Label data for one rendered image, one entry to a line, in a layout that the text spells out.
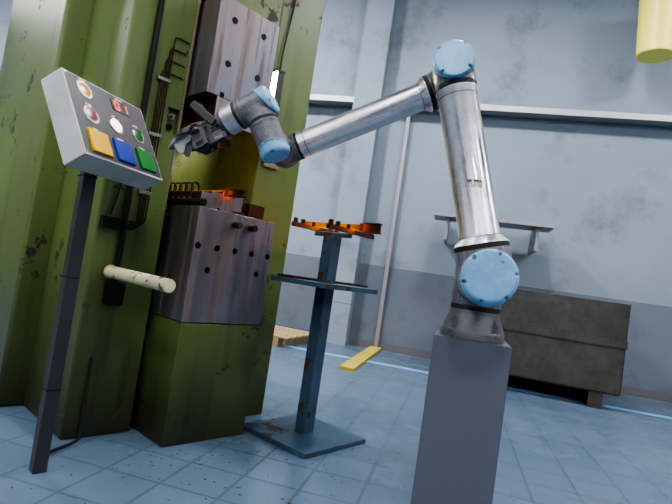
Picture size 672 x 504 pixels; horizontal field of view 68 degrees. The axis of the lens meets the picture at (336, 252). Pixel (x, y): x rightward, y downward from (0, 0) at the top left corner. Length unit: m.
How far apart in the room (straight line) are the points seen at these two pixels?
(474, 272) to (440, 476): 0.60
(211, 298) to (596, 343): 3.25
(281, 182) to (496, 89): 3.83
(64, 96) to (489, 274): 1.27
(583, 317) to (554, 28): 3.19
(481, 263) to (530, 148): 4.45
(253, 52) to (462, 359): 1.50
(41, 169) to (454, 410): 1.86
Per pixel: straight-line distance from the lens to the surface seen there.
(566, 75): 6.06
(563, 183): 5.72
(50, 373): 1.80
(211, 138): 1.64
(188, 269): 1.98
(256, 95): 1.57
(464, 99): 1.48
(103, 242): 2.04
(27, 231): 2.42
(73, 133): 1.60
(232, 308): 2.11
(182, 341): 2.01
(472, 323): 1.54
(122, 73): 2.13
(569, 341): 4.47
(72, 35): 2.57
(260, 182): 2.40
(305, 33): 2.72
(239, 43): 2.25
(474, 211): 1.40
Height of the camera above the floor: 0.73
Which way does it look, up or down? 3 degrees up
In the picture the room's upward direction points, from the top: 8 degrees clockwise
